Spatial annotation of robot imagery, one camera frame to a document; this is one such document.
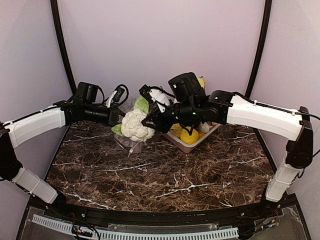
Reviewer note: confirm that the napa cabbage toy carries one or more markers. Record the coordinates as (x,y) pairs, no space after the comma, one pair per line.
(201,82)

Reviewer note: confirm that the clear dotted zip top bag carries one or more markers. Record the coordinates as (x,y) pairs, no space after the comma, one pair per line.
(133,146)

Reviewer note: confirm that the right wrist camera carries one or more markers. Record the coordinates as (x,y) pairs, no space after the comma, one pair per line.
(155,94)

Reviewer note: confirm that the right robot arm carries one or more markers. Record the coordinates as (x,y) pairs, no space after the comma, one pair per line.
(189,106)

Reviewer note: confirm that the right black frame post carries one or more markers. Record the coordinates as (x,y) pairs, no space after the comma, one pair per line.
(260,47)

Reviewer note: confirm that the white slotted cable duct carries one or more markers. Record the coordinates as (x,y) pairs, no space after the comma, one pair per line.
(137,232)

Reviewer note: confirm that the yellow lemon toy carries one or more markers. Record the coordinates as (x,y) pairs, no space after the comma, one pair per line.
(189,138)

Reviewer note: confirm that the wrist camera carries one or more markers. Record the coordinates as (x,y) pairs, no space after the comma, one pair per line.
(117,97)
(155,94)

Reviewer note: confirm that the white cauliflower toy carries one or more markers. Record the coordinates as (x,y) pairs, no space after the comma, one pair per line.
(131,125)

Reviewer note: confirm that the black curved front rail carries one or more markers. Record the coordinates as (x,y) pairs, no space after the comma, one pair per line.
(236,216)

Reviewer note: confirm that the left black frame post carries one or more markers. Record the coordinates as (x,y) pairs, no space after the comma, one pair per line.
(62,45)

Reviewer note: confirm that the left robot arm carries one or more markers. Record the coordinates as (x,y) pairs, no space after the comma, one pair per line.
(82,106)

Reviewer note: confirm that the black frame post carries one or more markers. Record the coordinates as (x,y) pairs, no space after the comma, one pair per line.
(260,47)
(62,45)

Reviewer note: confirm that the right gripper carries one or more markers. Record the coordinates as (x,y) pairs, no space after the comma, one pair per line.
(162,119)

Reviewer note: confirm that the white garlic toy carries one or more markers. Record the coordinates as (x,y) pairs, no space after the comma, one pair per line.
(204,127)

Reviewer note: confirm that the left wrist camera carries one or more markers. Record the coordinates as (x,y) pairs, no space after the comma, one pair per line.
(117,97)

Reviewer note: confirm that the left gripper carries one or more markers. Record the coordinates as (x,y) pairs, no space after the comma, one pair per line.
(118,118)

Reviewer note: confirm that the pink plastic food tray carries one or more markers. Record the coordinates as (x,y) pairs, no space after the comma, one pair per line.
(188,148)

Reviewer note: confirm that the pale yellow cabbage toy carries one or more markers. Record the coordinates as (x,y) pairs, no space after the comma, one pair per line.
(176,130)

